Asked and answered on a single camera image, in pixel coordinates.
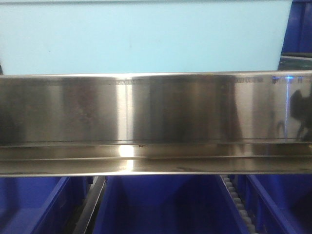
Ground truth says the dark blue bin lower middle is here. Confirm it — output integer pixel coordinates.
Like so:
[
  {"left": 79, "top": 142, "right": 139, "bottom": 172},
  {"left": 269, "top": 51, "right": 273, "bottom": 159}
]
[{"left": 93, "top": 175, "right": 249, "bottom": 234}]

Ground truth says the white roller track right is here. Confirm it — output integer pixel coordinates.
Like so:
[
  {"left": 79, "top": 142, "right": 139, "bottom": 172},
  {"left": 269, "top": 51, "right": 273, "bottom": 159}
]
[{"left": 220, "top": 175, "right": 257, "bottom": 234}]

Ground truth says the stainless steel shelf front rail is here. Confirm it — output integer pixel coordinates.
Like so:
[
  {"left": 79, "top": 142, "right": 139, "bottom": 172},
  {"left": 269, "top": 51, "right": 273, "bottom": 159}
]
[{"left": 0, "top": 71, "right": 312, "bottom": 177}]

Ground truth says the dark blue bin upper right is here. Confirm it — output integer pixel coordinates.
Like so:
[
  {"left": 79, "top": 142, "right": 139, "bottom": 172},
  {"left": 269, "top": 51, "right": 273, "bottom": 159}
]
[{"left": 282, "top": 0, "right": 312, "bottom": 55}]

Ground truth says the roller track left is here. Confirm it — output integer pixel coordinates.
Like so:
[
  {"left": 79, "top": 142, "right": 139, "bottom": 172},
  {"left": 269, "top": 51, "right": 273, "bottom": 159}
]
[{"left": 73, "top": 176, "right": 106, "bottom": 234}]

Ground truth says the dark blue bin lower right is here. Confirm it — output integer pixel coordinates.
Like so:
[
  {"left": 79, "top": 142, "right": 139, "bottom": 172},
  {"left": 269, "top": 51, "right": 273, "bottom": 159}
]
[{"left": 233, "top": 174, "right": 312, "bottom": 234}]

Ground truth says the dark blue bin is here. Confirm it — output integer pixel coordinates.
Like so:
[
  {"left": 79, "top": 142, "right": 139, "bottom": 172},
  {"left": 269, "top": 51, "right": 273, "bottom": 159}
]
[
  {"left": 0, "top": 176, "right": 93, "bottom": 234},
  {"left": 233, "top": 174, "right": 312, "bottom": 234},
  {"left": 282, "top": 0, "right": 312, "bottom": 55},
  {"left": 93, "top": 175, "right": 249, "bottom": 234}
]

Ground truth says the dark blue bin lower left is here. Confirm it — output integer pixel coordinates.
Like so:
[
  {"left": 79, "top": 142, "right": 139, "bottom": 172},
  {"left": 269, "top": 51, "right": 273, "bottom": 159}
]
[{"left": 0, "top": 176, "right": 93, "bottom": 234}]

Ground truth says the light blue plastic bin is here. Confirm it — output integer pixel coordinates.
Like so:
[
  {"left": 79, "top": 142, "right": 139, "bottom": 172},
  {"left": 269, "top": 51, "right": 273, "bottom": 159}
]
[{"left": 0, "top": 0, "right": 292, "bottom": 75}]

